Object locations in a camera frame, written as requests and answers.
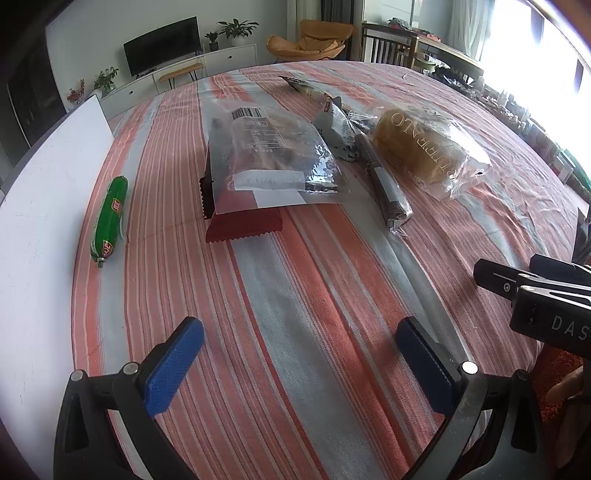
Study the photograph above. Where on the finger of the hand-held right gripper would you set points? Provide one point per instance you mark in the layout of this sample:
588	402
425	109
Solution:
558	266
496	279

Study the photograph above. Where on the black snack packet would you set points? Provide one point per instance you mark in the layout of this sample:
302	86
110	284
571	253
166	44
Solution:
206	198

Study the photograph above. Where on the dark glass cabinet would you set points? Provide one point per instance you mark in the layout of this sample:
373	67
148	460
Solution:
37	101

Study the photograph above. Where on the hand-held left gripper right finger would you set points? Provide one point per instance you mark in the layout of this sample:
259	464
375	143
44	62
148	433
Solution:
427	369

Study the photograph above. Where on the small potted plant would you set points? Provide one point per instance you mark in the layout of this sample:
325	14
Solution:
213	40

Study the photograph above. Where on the white television cabinet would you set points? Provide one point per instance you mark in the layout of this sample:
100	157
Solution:
231	57

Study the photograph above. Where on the brown chocolate bar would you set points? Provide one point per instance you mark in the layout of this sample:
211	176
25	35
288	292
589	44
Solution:
385	191

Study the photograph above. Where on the striped tablecloth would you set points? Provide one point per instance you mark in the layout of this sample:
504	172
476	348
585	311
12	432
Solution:
286	300

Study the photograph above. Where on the pale green pot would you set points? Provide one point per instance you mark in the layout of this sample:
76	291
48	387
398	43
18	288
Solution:
424	62

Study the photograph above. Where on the leafy potted plant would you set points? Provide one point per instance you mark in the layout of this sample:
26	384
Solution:
106	81

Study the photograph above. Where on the long green snack packet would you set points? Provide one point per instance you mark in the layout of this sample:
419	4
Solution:
307	90

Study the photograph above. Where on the bread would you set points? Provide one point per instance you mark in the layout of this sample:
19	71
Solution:
422	147

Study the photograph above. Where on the black television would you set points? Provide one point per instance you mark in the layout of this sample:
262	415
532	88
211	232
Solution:
161	46

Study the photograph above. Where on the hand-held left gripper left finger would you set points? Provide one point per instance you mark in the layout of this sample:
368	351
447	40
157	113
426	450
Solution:
173	364

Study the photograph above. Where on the green sausage stick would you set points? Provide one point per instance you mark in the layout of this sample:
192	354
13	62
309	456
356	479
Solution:
110	217

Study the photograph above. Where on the person's right hand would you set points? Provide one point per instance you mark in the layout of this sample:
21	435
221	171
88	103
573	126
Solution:
567	386

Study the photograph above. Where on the wooden hairpin stool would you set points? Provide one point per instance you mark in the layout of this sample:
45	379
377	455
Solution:
181	70

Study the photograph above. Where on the orange lounge chair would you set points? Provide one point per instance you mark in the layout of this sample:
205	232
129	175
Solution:
314	39

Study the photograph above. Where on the wooden dining table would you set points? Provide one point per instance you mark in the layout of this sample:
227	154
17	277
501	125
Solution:
455	57

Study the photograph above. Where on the dark wooden chair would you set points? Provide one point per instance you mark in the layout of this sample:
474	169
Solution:
385	46

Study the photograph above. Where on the clear snack bag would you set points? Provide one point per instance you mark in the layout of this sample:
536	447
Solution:
272	157

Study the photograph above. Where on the red flower vase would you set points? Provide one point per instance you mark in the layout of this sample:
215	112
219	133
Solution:
76	94

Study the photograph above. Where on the red snack packet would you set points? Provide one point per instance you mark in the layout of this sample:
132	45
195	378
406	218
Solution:
244	226

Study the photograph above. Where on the large potted plant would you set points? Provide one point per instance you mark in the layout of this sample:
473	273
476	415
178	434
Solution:
238	30

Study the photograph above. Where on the white board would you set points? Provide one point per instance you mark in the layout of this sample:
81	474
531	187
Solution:
41	221

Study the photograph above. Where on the triangular grey snack packet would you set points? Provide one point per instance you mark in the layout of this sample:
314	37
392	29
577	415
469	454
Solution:
334	129

